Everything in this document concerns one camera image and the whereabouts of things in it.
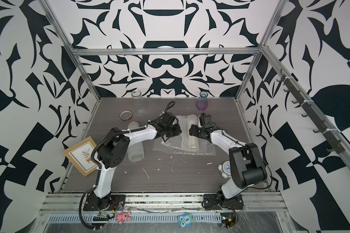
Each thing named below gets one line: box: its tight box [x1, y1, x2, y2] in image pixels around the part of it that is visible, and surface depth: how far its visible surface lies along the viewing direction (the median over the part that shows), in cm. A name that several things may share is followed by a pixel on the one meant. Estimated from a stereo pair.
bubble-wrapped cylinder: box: [175, 114, 200, 151], surface depth 94 cm
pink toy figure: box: [115, 211, 131, 224], surface depth 70 cm
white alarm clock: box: [216, 160, 232, 179], surface depth 83 cm
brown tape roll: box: [119, 110, 133, 121], surface depth 110 cm
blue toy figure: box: [177, 212, 194, 229], surface depth 70 cm
